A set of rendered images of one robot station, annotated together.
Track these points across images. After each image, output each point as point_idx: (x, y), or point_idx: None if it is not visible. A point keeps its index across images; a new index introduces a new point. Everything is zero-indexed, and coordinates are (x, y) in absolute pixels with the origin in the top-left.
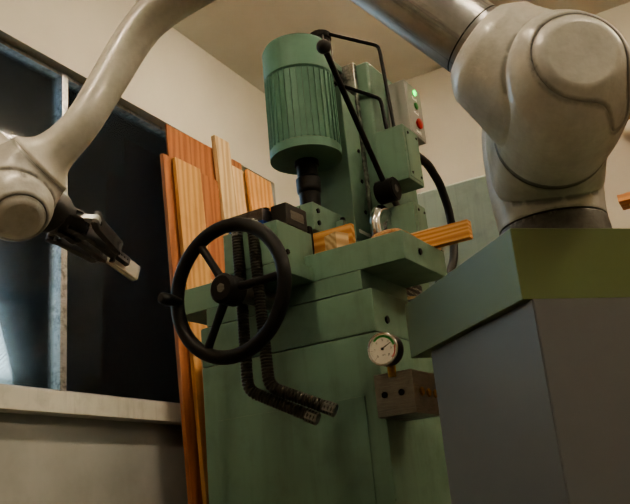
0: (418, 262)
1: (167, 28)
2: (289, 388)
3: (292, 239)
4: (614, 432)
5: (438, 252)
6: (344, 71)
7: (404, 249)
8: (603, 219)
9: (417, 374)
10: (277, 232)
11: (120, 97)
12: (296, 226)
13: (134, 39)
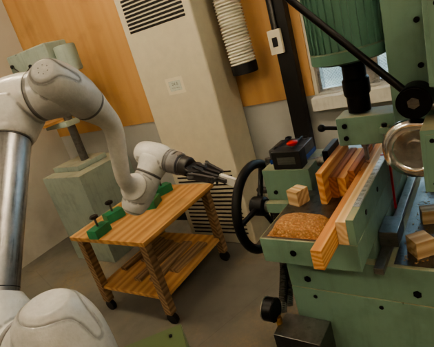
0: (289, 262)
1: (110, 129)
2: (280, 278)
3: (282, 180)
4: None
5: (339, 248)
6: None
7: (264, 254)
8: None
9: (282, 339)
10: (264, 180)
11: (122, 166)
12: (286, 169)
13: (107, 142)
